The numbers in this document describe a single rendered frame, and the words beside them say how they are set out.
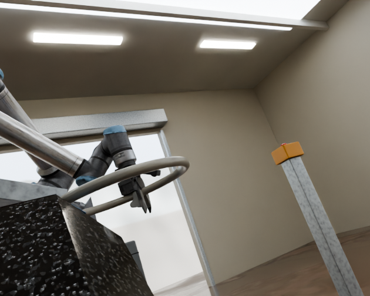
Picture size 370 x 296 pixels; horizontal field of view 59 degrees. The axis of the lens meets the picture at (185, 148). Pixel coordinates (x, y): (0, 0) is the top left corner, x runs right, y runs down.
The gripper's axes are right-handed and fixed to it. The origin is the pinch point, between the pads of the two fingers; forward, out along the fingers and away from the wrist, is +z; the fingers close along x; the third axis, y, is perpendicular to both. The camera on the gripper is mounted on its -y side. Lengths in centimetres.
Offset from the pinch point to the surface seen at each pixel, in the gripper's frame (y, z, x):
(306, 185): -66, 15, -65
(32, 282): -16, 13, 91
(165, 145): 88, -161, -502
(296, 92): -215, -180, -635
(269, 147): -112, -99, -692
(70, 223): -16, 7, 82
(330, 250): -62, 49, -61
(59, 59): 149, -300, -297
